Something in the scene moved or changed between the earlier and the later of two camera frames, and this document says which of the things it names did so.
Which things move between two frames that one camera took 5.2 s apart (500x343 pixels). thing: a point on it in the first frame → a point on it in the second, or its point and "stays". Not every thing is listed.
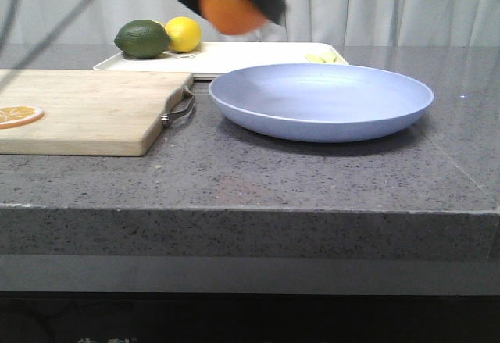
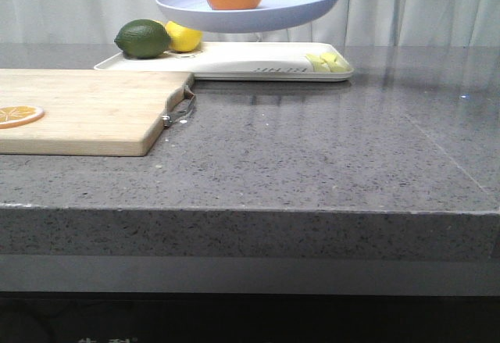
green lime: [143, 40] stays
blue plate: [326, 103] → [285, 2]
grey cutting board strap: [183, 105] stays
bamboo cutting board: [89, 112] stays
